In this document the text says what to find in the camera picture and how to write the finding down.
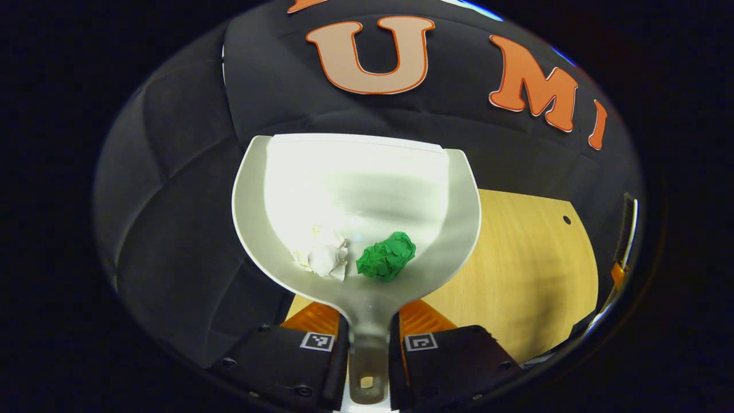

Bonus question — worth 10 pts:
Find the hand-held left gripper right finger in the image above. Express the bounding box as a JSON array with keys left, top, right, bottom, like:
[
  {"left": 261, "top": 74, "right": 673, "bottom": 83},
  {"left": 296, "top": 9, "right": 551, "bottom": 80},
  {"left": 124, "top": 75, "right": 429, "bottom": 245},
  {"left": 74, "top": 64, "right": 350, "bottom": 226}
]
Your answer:
[{"left": 390, "top": 299, "right": 520, "bottom": 411}]

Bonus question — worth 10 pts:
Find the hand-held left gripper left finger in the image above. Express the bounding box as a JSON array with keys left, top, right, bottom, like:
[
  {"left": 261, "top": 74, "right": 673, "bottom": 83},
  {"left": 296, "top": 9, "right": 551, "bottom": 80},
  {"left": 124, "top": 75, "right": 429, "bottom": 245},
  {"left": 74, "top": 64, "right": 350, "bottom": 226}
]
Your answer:
[{"left": 209, "top": 302, "right": 349, "bottom": 411}]

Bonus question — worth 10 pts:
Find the small grey broom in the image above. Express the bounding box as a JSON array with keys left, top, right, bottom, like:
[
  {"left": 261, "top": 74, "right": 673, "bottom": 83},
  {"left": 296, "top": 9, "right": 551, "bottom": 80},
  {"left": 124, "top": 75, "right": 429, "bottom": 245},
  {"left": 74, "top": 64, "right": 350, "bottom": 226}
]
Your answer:
[{"left": 614, "top": 192, "right": 639, "bottom": 267}]

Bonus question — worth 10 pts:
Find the white paper ball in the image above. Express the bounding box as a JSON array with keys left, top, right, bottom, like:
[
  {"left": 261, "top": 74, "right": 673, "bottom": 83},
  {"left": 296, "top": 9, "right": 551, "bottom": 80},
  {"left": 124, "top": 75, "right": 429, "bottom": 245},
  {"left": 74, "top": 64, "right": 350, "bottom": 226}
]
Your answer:
[{"left": 291, "top": 225, "right": 349, "bottom": 282}]

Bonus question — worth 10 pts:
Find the green paper ball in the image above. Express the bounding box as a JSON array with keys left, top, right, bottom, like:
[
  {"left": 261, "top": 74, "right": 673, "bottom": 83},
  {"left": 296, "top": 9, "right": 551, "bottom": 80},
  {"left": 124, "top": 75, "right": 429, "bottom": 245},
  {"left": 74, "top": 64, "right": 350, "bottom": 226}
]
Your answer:
[{"left": 356, "top": 231, "right": 417, "bottom": 282}]

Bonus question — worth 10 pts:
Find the grey plastic dustpan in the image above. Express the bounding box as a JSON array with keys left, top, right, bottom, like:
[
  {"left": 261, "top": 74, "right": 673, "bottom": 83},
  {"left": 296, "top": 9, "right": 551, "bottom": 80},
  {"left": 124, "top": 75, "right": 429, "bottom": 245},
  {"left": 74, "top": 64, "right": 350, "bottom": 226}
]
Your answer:
[{"left": 231, "top": 133, "right": 482, "bottom": 405}]

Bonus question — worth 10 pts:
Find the wooden desktop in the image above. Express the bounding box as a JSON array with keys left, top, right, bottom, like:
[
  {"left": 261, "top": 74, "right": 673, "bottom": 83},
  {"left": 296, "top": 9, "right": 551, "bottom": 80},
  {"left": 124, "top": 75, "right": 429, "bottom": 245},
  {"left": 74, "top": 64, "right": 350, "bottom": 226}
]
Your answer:
[{"left": 285, "top": 189, "right": 599, "bottom": 365}]

